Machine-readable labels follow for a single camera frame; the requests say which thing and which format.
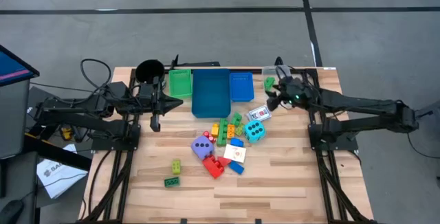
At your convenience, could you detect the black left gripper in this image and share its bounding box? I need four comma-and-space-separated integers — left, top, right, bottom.
146, 76, 184, 132

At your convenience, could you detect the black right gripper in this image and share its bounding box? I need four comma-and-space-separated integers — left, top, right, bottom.
266, 74, 319, 112

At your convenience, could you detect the teal foam die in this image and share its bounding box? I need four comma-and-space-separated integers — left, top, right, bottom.
243, 120, 267, 144

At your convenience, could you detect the small red toy block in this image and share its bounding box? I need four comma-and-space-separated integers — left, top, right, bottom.
202, 130, 217, 144

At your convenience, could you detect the purple foam die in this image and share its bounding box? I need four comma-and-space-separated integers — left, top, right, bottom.
190, 134, 216, 161

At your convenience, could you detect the long green toy block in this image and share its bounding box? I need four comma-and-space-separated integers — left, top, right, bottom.
217, 117, 229, 147

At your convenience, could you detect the orange white playing card box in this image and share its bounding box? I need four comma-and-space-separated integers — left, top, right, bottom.
223, 144, 248, 164

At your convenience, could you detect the large red toy block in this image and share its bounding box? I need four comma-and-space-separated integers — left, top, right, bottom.
201, 155, 226, 179

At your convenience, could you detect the red wedge toy block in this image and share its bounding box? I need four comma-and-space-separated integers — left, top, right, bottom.
217, 155, 234, 168

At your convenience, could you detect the long blue toy brick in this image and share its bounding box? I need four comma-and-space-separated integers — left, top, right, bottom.
228, 161, 245, 175

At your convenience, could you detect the clear plastic container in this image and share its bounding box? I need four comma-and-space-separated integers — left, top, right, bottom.
261, 65, 296, 107

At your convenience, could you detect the green plastic basket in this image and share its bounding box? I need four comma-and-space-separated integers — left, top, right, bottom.
168, 68, 193, 99

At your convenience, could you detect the blue plastic basket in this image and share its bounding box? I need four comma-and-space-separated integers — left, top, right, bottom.
229, 71, 255, 102

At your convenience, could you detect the black round bucket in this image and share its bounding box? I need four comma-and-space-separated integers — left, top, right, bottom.
135, 58, 166, 85

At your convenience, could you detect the large teal plastic bin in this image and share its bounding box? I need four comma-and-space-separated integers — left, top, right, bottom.
191, 68, 232, 119

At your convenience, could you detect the yellow black tool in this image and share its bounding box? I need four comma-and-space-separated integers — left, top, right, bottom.
60, 124, 74, 142

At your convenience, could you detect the black diagonal beam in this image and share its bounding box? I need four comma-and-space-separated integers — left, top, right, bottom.
23, 133, 93, 172

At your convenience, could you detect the black controller box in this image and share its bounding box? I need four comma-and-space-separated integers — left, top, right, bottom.
26, 85, 62, 131

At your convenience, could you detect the white printed paper sheet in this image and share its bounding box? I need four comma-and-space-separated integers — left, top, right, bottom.
36, 144, 89, 200

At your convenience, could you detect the grey cabinet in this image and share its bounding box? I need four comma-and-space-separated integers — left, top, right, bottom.
0, 79, 32, 159

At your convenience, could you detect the dark stand leg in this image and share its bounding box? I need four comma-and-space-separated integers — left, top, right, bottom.
414, 100, 440, 122

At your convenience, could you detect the computer monitor blue screen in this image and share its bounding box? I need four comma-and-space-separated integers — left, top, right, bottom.
0, 44, 41, 87

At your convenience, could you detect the dark grey desk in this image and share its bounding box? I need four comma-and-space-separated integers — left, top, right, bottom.
0, 150, 41, 224

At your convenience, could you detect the black computer mouse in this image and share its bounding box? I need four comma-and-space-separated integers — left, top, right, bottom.
0, 199, 25, 224

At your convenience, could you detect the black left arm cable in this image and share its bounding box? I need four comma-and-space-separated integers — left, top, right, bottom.
80, 58, 113, 93

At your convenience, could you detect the black floor cable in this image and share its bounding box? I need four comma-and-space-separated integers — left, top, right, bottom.
406, 127, 440, 159

